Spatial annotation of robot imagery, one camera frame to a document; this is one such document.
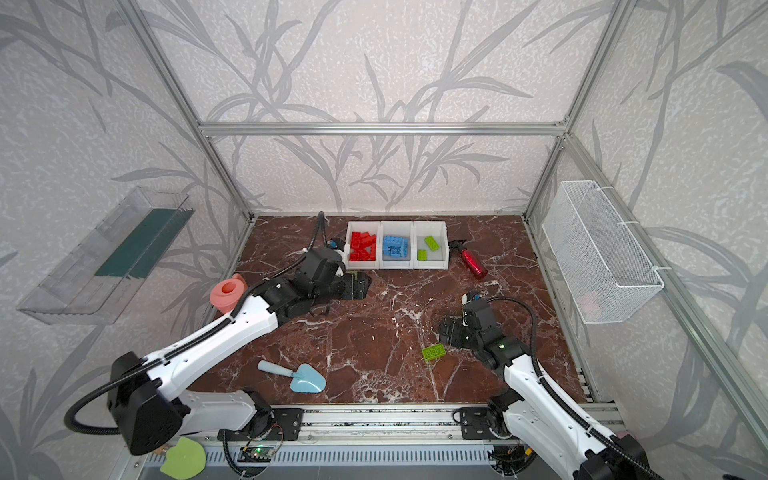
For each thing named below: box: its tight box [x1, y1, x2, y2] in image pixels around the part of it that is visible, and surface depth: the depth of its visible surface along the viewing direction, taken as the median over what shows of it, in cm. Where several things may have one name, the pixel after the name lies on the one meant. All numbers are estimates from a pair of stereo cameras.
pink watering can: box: [210, 273, 248, 313], surface depth 87 cm
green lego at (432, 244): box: [424, 236, 441, 251], surface depth 114 cm
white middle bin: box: [379, 221, 414, 269], surface depth 106 cm
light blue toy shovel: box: [257, 360, 326, 393], surface depth 82 cm
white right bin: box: [413, 221, 449, 270], surface depth 110 cm
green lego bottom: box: [422, 343, 447, 361], surface depth 86 cm
